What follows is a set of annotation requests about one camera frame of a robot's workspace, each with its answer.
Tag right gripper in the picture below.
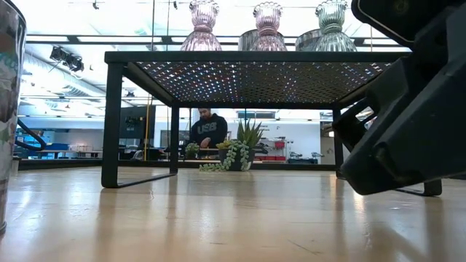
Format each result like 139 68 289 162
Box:
332 7 466 196

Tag green glass candlestick holder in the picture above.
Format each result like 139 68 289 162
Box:
312 0 358 52

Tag brown coaster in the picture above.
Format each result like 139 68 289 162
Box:
180 0 223 52

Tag red storage bins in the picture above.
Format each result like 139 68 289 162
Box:
254 140 287 162

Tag potted green succulent plant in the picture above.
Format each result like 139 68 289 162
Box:
198 119 265 173

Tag black perforated metal shelf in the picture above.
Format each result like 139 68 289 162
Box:
100 50 443 197

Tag person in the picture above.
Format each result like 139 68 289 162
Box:
189 106 229 149

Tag small green background plant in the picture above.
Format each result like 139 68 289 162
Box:
184 142 200 160

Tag black ceiling spotlight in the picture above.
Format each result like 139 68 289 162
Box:
50 46 85 73

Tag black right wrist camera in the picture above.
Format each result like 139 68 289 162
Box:
350 0 466 50

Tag black wall monitor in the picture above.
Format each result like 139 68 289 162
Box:
119 105 157 140

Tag black looped cable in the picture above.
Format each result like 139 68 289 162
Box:
14 118 48 152

